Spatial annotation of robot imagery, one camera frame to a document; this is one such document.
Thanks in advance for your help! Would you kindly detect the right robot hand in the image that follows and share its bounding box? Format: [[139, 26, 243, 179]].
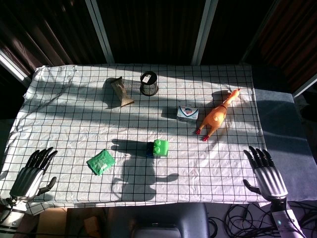
[[243, 145, 289, 200]]

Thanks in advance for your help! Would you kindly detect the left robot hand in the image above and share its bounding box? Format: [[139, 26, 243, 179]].
[[9, 147, 58, 199]]

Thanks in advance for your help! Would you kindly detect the green toy block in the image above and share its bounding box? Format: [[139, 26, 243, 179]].
[[153, 139, 169, 158]]

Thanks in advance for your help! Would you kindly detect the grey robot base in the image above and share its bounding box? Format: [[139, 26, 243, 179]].
[[130, 202, 211, 238]]

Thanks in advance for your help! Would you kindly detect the brown cardboard box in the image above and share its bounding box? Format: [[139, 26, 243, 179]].
[[36, 207, 68, 235]]

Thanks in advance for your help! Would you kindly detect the green snack packet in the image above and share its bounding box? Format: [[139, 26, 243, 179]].
[[86, 148, 116, 177]]

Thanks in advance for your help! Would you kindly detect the yellow rubber chicken toy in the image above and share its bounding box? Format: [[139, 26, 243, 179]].
[[195, 88, 241, 142]]

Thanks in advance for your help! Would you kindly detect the white blue soap box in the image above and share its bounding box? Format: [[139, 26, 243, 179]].
[[176, 105, 200, 122]]

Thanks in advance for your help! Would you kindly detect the white grid tablecloth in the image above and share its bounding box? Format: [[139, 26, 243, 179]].
[[0, 63, 282, 216]]

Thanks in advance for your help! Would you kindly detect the brown paper bag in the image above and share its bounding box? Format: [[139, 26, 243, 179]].
[[110, 76, 135, 108]]

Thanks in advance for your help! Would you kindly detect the black mesh pen holder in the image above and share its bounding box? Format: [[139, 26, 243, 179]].
[[140, 71, 159, 96]]

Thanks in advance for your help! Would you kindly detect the black cable bundle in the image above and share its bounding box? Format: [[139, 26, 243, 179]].
[[209, 201, 317, 238]]

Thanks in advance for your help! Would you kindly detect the grey metal frame post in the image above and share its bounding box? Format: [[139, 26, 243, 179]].
[[191, 0, 219, 66], [85, 0, 115, 64]]

